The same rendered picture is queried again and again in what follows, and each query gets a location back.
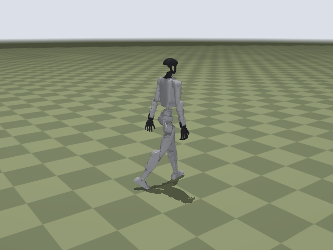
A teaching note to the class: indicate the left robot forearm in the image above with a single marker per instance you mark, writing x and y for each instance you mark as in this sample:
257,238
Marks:
153,108

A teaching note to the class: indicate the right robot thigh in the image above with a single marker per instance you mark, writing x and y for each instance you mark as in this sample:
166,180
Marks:
167,138

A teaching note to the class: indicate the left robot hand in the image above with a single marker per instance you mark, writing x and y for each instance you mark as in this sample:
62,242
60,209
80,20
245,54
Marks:
149,123

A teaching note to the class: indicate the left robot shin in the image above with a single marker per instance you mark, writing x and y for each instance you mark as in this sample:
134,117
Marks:
173,160

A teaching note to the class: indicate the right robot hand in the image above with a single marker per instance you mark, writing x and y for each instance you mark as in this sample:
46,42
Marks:
184,131

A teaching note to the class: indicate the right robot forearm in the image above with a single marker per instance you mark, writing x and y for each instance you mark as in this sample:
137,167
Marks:
180,112

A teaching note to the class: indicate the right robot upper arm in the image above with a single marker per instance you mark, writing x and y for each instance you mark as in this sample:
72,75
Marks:
177,85

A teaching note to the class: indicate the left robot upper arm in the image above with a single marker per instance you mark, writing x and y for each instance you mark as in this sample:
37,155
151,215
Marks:
157,95

